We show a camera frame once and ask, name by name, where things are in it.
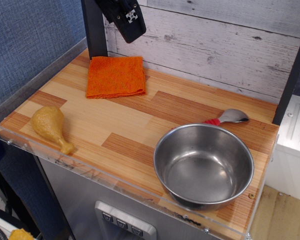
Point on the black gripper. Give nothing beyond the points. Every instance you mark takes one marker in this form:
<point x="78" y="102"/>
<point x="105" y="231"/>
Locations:
<point x="129" y="17"/>

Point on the red handled metal spoon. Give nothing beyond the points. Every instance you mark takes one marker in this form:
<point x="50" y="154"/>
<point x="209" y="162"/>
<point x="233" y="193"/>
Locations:
<point x="229" y="116"/>

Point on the toy chicken drumstick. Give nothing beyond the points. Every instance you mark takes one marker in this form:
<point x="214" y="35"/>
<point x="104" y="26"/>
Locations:
<point x="48" y="123"/>

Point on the orange folded cloth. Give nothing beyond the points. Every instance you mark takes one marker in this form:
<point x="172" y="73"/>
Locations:
<point x="113" y="77"/>

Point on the stainless steel bowl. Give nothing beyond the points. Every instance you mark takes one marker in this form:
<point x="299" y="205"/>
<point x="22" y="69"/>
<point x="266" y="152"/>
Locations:
<point x="202" y="166"/>

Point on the clear acrylic edge guard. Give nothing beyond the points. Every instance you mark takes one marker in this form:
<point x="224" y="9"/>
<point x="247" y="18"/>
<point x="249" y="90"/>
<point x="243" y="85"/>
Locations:
<point x="114" y="141"/>

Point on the silver button control panel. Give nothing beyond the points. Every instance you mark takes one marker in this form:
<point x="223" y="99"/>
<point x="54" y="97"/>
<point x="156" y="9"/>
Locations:
<point x="117" y="224"/>

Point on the white side cabinet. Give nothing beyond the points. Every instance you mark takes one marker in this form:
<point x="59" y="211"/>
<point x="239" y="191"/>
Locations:
<point x="283" y="172"/>

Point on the yellow object bottom left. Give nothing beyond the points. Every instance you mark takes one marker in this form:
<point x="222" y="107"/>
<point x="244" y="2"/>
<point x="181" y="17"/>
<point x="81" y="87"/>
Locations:
<point x="20" y="234"/>

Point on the left black vertical post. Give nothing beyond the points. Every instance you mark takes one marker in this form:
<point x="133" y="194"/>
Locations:
<point x="94" y="29"/>

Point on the black vertical post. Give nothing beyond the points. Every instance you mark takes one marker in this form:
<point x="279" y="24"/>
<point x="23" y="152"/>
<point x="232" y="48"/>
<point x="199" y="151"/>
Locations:
<point x="288" y="91"/>
<point x="94" y="29"/>

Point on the right black vertical post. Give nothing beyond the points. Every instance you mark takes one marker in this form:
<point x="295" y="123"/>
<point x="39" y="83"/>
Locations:
<point x="288" y="91"/>

